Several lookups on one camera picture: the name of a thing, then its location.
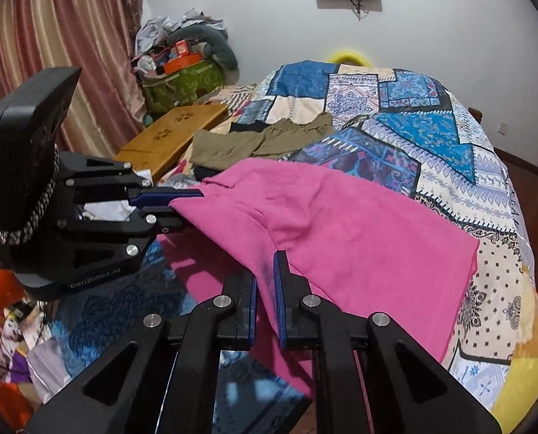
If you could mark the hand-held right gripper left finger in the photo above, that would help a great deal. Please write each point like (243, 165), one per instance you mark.
(252, 312)

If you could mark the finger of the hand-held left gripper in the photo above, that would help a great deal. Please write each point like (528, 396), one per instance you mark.
(160, 222)
(160, 196)

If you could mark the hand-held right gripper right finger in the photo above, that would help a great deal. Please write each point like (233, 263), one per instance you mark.
(278, 298)

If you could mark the pink shirt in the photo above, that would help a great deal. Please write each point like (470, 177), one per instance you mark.
(341, 235)

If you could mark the olive green pants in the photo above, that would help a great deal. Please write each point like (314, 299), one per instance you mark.
(233, 144)

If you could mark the dark navy cloth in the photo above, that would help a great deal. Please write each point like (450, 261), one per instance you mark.
(205, 172)

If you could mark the white cloth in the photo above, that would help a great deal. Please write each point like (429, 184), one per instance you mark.
(106, 211)

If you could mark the wooden folding bed table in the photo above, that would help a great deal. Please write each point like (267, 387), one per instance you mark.
(174, 131)

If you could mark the green patterned bag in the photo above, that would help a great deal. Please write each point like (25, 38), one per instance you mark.
(178, 86)

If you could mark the pink beige striped curtain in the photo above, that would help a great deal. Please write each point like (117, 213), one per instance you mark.
(70, 22)

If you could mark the orange box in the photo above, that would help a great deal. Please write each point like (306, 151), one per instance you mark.
(183, 62)

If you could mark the pile of grey white clothes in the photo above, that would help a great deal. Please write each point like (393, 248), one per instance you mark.
(158, 31)

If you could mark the patchwork printed blanket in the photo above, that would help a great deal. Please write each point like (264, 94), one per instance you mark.
(413, 144)

